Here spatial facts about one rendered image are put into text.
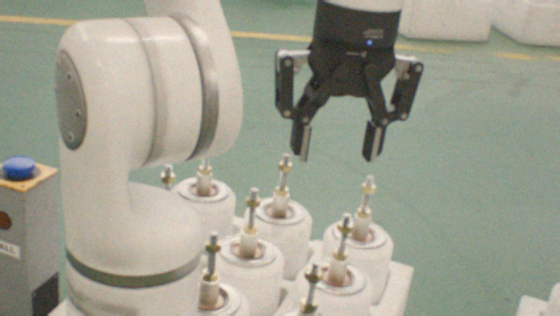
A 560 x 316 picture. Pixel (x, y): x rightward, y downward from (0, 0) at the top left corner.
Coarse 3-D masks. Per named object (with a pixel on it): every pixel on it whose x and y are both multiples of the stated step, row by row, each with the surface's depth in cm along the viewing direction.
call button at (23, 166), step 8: (8, 160) 90; (16, 160) 90; (24, 160) 90; (32, 160) 90; (8, 168) 88; (16, 168) 88; (24, 168) 88; (32, 168) 89; (16, 176) 89; (24, 176) 89
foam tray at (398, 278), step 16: (240, 224) 112; (320, 256) 106; (400, 272) 104; (288, 288) 98; (384, 288) 106; (400, 288) 101; (64, 304) 89; (288, 304) 94; (384, 304) 97; (400, 304) 98
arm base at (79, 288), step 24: (72, 288) 47; (96, 288) 45; (120, 288) 45; (144, 288) 45; (168, 288) 46; (192, 288) 48; (72, 312) 48; (96, 312) 46; (120, 312) 46; (144, 312) 46; (168, 312) 47; (192, 312) 50
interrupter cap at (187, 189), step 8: (184, 184) 106; (192, 184) 106; (216, 184) 107; (224, 184) 107; (184, 192) 104; (192, 192) 104; (216, 192) 105; (224, 192) 105; (192, 200) 102; (200, 200) 102; (208, 200) 102; (216, 200) 102
